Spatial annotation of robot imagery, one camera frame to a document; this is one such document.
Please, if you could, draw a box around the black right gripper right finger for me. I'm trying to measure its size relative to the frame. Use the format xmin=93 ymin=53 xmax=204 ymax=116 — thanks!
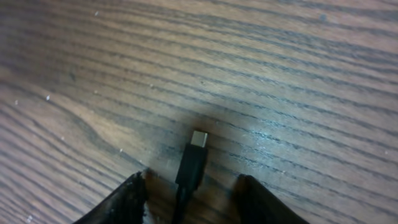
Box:
xmin=234 ymin=174 xmax=308 ymax=224

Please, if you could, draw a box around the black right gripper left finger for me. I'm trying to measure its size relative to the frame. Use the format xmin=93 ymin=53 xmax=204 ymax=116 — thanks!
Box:
xmin=74 ymin=172 xmax=148 ymax=224

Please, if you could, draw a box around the black USB charging cable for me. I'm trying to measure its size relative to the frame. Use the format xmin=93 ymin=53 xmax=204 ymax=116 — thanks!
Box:
xmin=170 ymin=129 xmax=210 ymax=224

